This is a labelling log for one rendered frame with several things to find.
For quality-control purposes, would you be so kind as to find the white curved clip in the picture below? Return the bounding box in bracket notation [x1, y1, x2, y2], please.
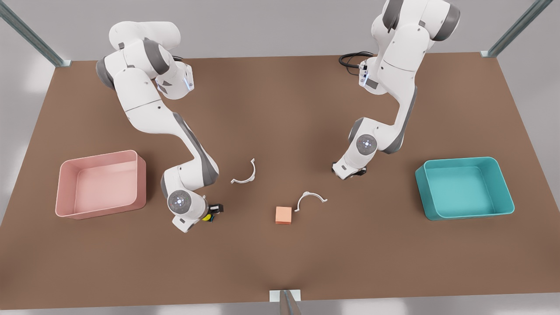
[231, 158, 256, 185]
[294, 191, 328, 213]

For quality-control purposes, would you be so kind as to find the pink storage box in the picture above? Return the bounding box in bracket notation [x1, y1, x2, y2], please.
[55, 150, 147, 220]

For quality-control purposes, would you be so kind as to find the silver frame post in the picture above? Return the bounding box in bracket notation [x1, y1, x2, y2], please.
[480, 0, 555, 59]
[0, 2, 72, 68]
[269, 289, 302, 315]

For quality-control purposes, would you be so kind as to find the blue storage box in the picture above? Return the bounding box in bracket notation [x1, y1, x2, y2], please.
[414, 156, 516, 221]

